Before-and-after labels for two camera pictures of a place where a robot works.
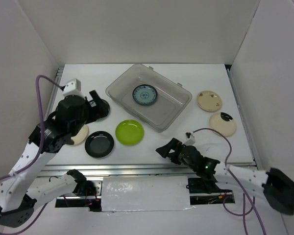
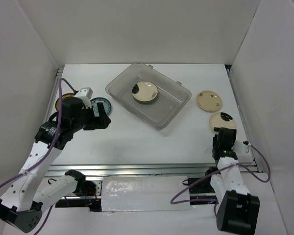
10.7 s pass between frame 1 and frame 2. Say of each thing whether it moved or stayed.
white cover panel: stayed
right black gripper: moved
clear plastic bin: stayed
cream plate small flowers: stayed
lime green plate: moved
